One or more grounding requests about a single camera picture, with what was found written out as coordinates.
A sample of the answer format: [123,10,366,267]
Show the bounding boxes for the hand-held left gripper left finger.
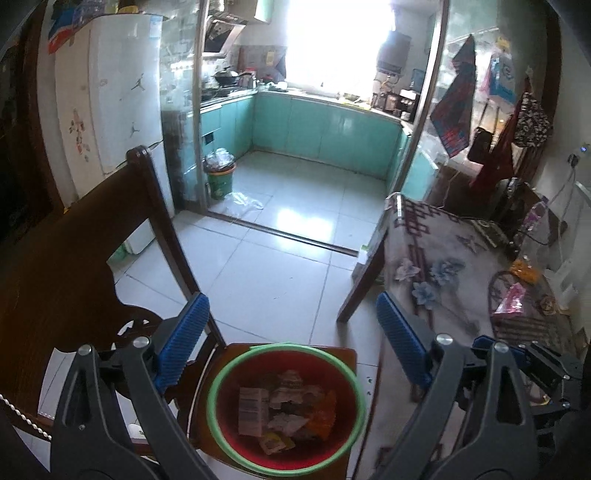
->
[50,292,218,480]

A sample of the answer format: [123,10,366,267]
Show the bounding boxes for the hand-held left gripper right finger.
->
[369,291,541,480]

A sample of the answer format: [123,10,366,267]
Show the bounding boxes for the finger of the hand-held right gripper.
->
[526,368,581,417]
[472,336,586,386]

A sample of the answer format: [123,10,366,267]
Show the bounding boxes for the red basin with green rim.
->
[206,342,369,476]

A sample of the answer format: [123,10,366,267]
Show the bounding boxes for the white barcoded carton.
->
[237,386,270,436]

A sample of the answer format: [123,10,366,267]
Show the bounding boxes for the orange snack wrapper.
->
[305,391,338,440]

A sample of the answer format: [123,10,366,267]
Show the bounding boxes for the white paper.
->
[270,369,325,408]

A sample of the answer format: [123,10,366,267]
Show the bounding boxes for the yellow snack wrapper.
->
[259,431,297,456]

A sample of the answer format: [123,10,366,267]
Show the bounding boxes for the green trash bin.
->
[204,148,238,200]

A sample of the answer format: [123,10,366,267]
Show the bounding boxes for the wooden table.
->
[337,225,389,325]

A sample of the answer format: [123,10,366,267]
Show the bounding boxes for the pink wrapper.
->
[492,282,527,317]

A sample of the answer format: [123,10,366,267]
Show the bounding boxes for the orange snack packet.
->
[510,259,541,284]

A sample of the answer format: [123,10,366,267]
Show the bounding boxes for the floral tablecloth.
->
[383,196,579,361]

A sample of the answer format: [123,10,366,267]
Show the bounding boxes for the green detergent bottle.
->
[108,242,133,271]

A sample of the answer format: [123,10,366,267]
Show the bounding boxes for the carved dark wooden chair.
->
[0,145,359,480]

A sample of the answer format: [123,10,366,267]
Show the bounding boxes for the sliding door floor track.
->
[208,212,360,256]

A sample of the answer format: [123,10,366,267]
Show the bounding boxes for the clear plastic bag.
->
[225,191,265,212]

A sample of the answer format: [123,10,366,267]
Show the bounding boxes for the red hanging cloth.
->
[471,115,523,200]

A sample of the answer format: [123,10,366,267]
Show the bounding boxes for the glass sliding door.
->
[161,0,209,214]
[387,0,452,195]

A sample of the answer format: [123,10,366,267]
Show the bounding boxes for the black handbag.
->
[468,127,494,164]

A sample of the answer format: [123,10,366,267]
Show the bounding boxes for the teal kitchen cabinets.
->
[201,90,414,182]

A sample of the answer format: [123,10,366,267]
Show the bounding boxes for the plaid hanging cloth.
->
[430,34,476,158]

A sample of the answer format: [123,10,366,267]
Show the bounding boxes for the black countertop appliance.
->
[396,90,419,121]

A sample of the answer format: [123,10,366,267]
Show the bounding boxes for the black patterned hanging bag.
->
[513,92,554,149]

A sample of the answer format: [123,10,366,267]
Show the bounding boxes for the white refrigerator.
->
[48,14,177,256]

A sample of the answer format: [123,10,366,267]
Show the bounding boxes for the black wok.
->
[213,67,254,87]

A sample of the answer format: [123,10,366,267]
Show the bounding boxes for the blue printed plastic bag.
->
[489,53,518,103]

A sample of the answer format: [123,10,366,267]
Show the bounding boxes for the range hood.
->
[203,14,246,57]

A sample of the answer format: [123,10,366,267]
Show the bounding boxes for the wall water heater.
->
[376,30,413,75]

